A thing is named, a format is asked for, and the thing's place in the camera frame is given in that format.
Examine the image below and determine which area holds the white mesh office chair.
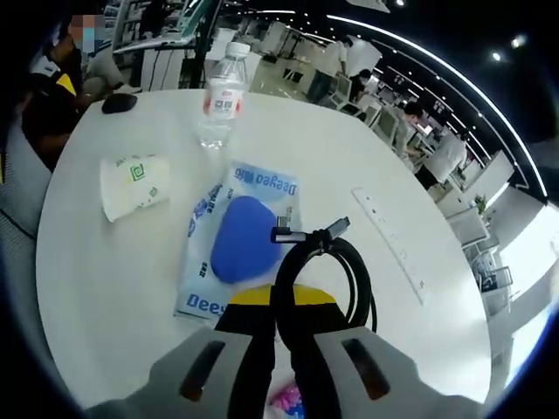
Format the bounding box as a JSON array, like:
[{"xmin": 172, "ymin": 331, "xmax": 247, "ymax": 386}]
[{"xmin": 0, "ymin": 117, "xmax": 53, "ymax": 263}]

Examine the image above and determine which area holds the black stand pole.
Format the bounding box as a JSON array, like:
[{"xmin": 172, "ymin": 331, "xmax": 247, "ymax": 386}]
[{"xmin": 191, "ymin": 0, "xmax": 219, "ymax": 88}]

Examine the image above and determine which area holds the white standing desk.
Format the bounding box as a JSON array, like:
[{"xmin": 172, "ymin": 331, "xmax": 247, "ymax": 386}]
[{"xmin": 111, "ymin": 32, "xmax": 197, "ymax": 56}]

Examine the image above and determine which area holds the black computer mouse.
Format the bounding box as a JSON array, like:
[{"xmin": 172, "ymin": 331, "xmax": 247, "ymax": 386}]
[{"xmin": 100, "ymin": 92, "xmax": 139, "ymax": 115}]

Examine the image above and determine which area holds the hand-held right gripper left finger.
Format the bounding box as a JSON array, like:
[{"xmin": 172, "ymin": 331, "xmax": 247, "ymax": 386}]
[{"xmin": 85, "ymin": 285, "xmax": 277, "ymax": 419}]

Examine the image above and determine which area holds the white inset power strip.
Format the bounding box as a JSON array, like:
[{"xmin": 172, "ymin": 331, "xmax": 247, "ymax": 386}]
[{"xmin": 351, "ymin": 187, "xmax": 427, "ymax": 306}]

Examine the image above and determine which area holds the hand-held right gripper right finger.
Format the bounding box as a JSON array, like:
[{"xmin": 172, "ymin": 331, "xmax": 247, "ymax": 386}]
[{"xmin": 287, "ymin": 283, "xmax": 487, "ymax": 419}]

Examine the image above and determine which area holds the blue tissue pack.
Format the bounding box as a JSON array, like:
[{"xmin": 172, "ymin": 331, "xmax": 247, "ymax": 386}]
[{"xmin": 268, "ymin": 377, "xmax": 305, "ymax": 419}]

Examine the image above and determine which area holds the white paper cup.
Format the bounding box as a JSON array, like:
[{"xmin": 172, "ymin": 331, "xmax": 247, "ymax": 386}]
[{"xmin": 99, "ymin": 152, "xmax": 171, "ymax": 223}]

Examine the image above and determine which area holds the dark frame office chair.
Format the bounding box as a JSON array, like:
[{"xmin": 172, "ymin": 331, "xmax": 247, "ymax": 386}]
[{"xmin": 471, "ymin": 251, "xmax": 514, "ymax": 302}]

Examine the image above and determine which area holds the blue wipe packet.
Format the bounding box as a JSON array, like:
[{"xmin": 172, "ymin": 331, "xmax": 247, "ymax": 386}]
[{"xmin": 174, "ymin": 159, "xmax": 305, "ymax": 319}]

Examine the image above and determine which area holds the black cable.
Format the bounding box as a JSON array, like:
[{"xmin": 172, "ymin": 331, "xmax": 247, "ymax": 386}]
[{"xmin": 270, "ymin": 216, "xmax": 379, "ymax": 350}]

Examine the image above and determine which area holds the clear plastic water bottle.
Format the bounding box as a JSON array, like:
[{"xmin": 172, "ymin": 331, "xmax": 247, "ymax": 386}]
[{"xmin": 197, "ymin": 41, "xmax": 251, "ymax": 150}]

